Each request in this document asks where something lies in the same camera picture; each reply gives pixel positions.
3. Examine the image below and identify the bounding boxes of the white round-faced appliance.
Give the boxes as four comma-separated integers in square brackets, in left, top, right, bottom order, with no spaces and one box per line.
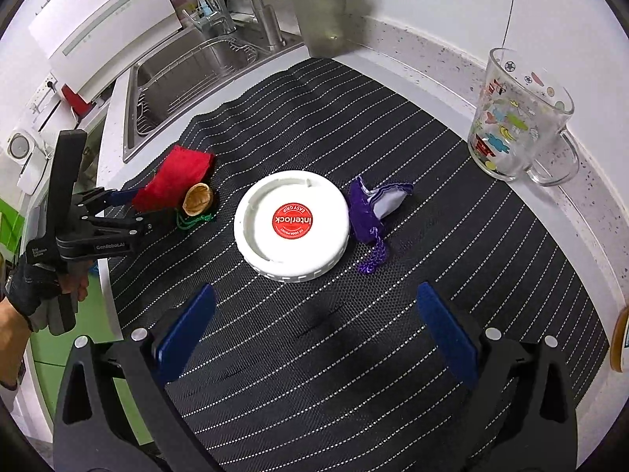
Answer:
[7,128,53,195]

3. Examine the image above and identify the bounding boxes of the printed glass mug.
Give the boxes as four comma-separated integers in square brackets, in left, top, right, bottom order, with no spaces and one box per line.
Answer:
[467,48,581,186]

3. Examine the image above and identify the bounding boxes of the person's left hand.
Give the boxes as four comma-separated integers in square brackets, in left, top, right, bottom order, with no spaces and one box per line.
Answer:
[6,253,92,332]

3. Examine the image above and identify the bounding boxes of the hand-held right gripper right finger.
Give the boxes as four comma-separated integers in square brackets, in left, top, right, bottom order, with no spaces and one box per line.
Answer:
[416,281,579,472]

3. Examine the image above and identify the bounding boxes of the tall steel faucet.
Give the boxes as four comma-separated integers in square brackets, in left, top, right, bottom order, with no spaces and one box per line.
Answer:
[241,0,287,53]

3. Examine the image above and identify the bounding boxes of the person's left forearm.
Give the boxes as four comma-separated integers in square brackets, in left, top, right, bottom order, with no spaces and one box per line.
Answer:
[0,300,31,390]

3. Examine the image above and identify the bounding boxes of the labelled brown jar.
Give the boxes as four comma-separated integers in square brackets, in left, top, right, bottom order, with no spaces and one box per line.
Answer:
[609,305,629,373]

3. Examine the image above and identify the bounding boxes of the white countertop dishwasher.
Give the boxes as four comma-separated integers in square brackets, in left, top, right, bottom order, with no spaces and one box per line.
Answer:
[27,0,184,100]

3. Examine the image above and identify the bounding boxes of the black striped mat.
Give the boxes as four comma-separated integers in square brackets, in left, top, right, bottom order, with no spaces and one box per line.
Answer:
[101,57,610,472]

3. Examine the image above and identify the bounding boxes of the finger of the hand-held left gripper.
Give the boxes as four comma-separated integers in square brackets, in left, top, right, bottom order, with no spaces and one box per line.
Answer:
[74,187,134,215]
[93,208,174,238]

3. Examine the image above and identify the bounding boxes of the wall socket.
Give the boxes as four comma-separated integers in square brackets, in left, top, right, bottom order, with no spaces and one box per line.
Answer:
[29,76,60,127]

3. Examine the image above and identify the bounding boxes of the red cloth pouch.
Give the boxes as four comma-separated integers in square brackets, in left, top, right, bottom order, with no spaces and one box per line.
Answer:
[132,146,217,231]

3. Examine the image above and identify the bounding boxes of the thin black cord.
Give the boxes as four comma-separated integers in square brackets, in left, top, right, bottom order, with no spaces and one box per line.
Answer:
[498,0,518,51]

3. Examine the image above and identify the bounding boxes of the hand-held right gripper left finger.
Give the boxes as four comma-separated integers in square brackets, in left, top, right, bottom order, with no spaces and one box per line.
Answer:
[53,282,219,472]

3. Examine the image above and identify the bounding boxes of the white jar lid red label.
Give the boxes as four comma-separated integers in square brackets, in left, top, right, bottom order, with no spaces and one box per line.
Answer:
[234,170,353,283]

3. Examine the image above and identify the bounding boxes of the walnut shell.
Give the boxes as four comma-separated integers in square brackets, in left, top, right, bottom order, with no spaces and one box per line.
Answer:
[183,183,217,216]

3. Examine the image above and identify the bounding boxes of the purple drawstring pouch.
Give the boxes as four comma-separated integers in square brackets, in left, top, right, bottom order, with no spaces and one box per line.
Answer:
[348,175,414,276]

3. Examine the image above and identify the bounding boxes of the shaker bottle grey lid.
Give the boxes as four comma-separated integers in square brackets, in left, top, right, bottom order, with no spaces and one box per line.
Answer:
[283,0,348,59]

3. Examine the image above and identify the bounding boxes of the stainless steel sink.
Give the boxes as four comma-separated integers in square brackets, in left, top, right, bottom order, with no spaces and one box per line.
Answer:
[122,22,308,164]

